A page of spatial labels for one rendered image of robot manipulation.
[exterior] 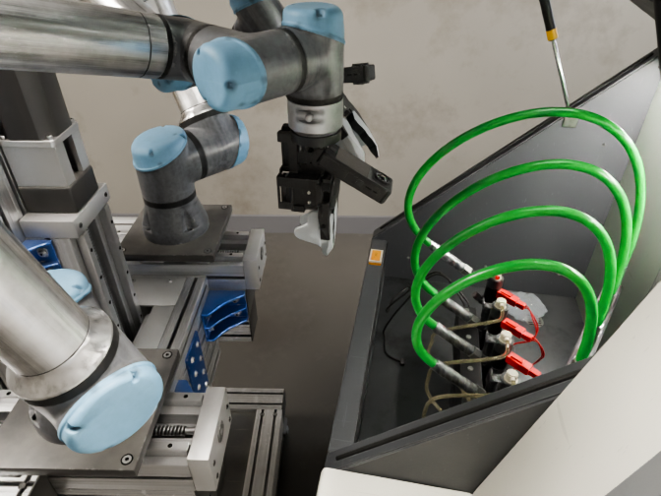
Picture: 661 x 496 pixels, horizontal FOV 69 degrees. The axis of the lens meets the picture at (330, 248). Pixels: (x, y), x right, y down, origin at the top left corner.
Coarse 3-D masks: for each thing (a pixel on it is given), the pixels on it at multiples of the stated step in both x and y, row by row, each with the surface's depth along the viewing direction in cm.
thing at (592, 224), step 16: (528, 208) 63; (544, 208) 63; (560, 208) 62; (480, 224) 66; (496, 224) 65; (592, 224) 62; (448, 240) 69; (464, 240) 68; (608, 240) 63; (432, 256) 70; (608, 256) 65; (608, 272) 66; (416, 288) 74; (608, 288) 67; (416, 304) 75; (608, 304) 69; (432, 320) 77; (448, 336) 78; (464, 352) 79; (480, 352) 79
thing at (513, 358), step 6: (510, 354) 77; (516, 354) 77; (510, 360) 77; (516, 360) 76; (522, 360) 76; (516, 366) 76; (522, 366) 75; (528, 366) 75; (522, 372) 76; (528, 372) 75; (534, 372) 75; (540, 372) 75
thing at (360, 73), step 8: (352, 64) 80; (360, 64) 79; (368, 64) 80; (344, 72) 79; (352, 72) 79; (360, 72) 78; (368, 72) 78; (344, 80) 80; (352, 80) 79; (360, 80) 79; (368, 80) 79
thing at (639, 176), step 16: (528, 112) 72; (544, 112) 71; (560, 112) 71; (576, 112) 70; (592, 112) 70; (480, 128) 74; (608, 128) 71; (448, 144) 77; (624, 144) 72; (432, 160) 79; (640, 160) 73; (416, 176) 81; (640, 176) 74; (640, 192) 75; (640, 208) 77; (416, 224) 87; (640, 224) 78; (624, 272) 83
